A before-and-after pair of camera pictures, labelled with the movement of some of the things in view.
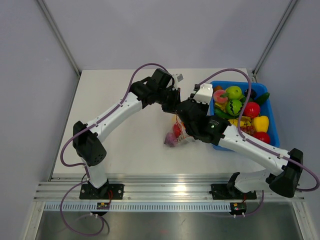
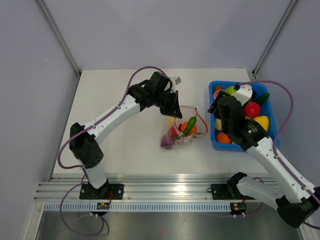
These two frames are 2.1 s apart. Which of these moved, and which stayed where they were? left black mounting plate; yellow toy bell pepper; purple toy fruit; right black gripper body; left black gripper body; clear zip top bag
Moved: purple toy fruit; right black gripper body
Stayed: yellow toy bell pepper; clear zip top bag; left black mounting plate; left black gripper body
